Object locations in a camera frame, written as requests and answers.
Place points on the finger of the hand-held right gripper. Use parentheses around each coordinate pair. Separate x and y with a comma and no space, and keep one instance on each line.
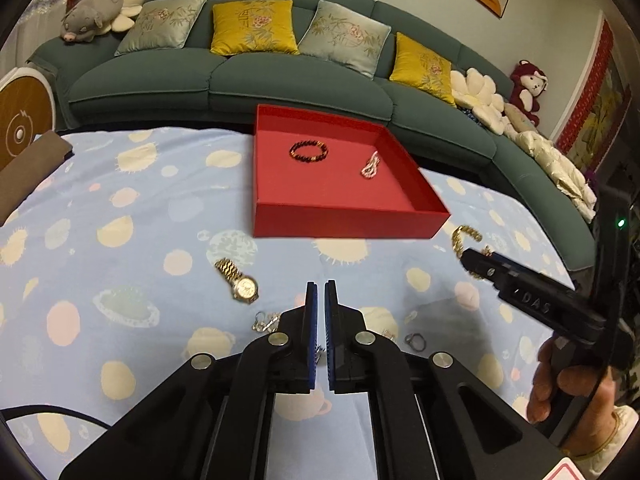
(480,265)

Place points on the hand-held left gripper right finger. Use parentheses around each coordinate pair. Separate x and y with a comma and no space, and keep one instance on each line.
(330,320)

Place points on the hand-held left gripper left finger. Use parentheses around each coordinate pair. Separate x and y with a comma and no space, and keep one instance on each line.
(312,320)

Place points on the red jewelry box tray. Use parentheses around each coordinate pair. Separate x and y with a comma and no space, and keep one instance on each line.
(330,180)

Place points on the person's right forearm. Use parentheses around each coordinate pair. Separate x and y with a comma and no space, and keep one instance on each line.
(612,440)

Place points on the person's right hand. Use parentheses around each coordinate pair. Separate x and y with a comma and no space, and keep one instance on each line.
(585,400)

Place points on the gold wrist watch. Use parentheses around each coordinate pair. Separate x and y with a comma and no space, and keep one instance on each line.
(242,285)

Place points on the cream quilted blanket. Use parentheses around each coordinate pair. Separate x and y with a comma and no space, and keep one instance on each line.
(555,165)

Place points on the red white card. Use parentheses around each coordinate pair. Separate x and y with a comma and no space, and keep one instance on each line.
(567,471)

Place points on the dark red plush monkey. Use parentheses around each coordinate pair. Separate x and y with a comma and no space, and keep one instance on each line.
(527,90)

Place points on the blue planet print blanket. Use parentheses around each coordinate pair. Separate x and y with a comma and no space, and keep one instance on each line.
(125,260)

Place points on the yellow embroidered cushion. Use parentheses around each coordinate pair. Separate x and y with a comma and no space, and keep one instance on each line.
(252,27)
(422,67)

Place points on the teal green sofa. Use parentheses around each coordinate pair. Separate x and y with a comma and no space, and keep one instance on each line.
(280,85)

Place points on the pale green embroidered cushion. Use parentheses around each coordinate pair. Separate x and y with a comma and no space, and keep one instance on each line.
(160,25)
(345,35)

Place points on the brown cloth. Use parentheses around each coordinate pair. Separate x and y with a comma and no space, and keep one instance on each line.
(27,165)

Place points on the grey plush pig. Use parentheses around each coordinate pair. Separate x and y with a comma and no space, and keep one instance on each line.
(90,17)

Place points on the red bordered wall hanging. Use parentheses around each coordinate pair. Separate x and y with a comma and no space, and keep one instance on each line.
(592,110)

